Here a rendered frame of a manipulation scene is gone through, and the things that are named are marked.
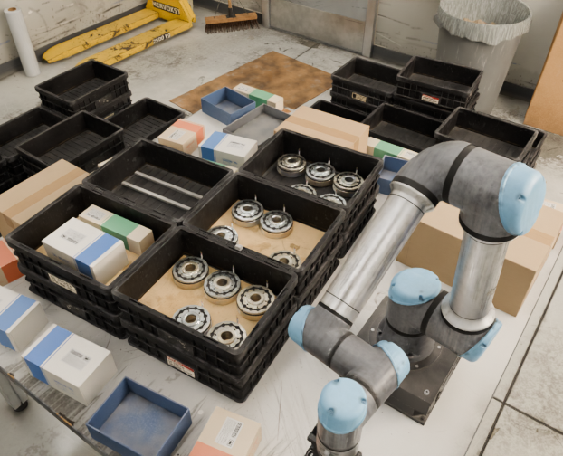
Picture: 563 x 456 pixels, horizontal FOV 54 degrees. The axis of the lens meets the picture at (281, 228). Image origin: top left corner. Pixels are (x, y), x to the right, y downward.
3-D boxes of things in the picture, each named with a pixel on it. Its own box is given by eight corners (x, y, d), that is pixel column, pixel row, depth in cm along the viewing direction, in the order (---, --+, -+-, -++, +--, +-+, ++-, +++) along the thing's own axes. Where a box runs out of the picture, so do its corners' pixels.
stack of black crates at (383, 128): (440, 177, 307) (453, 124, 284) (416, 206, 289) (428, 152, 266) (376, 153, 324) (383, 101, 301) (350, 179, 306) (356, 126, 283)
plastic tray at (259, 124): (263, 112, 251) (263, 102, 248) (299, 128, 242) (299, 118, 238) (223, 138, 236) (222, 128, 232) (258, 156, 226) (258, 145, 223)
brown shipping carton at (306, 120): (365, 159, 224) (369, 126, 213) (340, 188, 210) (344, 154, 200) (300, 138, 236) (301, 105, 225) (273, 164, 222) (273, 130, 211)
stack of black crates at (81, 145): (102, 181, 304) (82, 109, 274) (141, 201, 291) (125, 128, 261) (42, 221, 280) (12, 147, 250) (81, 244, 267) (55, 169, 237)
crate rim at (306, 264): (347, 215, 168) (348, 210, 166) (300, 280, 148) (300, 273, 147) (236, 175, 182) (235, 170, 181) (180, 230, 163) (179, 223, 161)
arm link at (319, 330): (419, 112, 104) (273, 331, 100) (472, 132, 99) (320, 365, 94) (429, 142, 114) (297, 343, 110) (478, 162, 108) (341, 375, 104)
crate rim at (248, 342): (300, 280, 148) (300, 274, 147) (239, 363, 129) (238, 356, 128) (180, 230, 163) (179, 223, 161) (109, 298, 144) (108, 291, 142)
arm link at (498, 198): (443, 310, 140) (481, 131, 102) (500, 343, 132) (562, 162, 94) (417, 342, 134) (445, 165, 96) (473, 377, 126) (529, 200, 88)
